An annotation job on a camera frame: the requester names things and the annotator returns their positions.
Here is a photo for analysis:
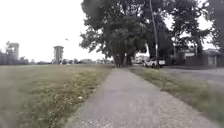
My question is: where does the distant row of trees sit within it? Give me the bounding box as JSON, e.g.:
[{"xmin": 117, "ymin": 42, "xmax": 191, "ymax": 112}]
[{"xmin": 18, "ymin": 56, "xmax": 114, "ymax": 66}]

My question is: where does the grey concrete path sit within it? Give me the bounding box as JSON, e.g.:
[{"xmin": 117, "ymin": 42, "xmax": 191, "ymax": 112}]
[{"xmin": 66, "ymin": 67, "xmax": 221, "ymax": 128}]

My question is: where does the group of large trees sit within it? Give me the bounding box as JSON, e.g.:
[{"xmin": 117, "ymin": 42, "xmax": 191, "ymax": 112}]
[{"xmin": 79, "ymin": 0, "xmax": 224, "ymax": 68}]

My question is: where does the white car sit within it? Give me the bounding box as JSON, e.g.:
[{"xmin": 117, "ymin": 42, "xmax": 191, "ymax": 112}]
[{"xmin": 144, "ymin": 57, "xmax": 166, "ymax": 69}]

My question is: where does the tall grey tower building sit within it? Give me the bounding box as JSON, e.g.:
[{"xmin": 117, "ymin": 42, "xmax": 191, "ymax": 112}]
[{"xmin": 53, "ymin": 45, "xmax": 65, "ymax": 65}]

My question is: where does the large grass field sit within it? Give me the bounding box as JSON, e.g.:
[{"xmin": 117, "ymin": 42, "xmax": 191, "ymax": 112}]
[{"xmin": 0, "ymin": 63, "xmax": 115, "ymax": 128}]

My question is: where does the grass strip beside path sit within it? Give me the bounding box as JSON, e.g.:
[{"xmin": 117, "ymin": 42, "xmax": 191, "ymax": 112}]
[{"xmin": 129, "ymin": 66, "xmax": 224, "ymax": 124}]

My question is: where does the low building behind trees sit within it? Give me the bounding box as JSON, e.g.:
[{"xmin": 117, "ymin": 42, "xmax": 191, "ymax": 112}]
[{"xmin": 176, "ymin": 48, "xmax": 224, "ymax": 69}]

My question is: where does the grey asphalt road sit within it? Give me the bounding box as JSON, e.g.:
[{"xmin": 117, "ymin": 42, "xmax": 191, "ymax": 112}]
[{"xmin": 159, "ymin": 67, "xmax": 224, "ymax": 88}]

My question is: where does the distant tall building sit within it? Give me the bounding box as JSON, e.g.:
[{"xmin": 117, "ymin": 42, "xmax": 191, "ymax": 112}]
[{"xmin": 4, "ymin": 41, "xmax": 20, "ymax": 66}]

